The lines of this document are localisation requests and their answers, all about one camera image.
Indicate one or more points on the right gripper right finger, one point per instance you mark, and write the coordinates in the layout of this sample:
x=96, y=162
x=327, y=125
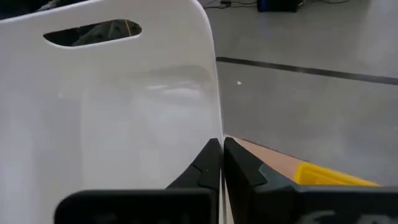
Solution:
x=280, y=205

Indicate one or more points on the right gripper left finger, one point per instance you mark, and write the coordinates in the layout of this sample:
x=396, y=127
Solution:
x=192, y=205

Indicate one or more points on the yellow plastic mesh basket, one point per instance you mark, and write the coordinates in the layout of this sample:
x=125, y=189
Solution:
x=326, y=177

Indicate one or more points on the white glossy plastic bin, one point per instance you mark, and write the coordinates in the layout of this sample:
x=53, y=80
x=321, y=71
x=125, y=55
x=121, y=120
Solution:
x=109, y=109

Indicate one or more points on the black and blue box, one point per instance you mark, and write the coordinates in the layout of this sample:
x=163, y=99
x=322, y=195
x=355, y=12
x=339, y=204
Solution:
x=280, y=5

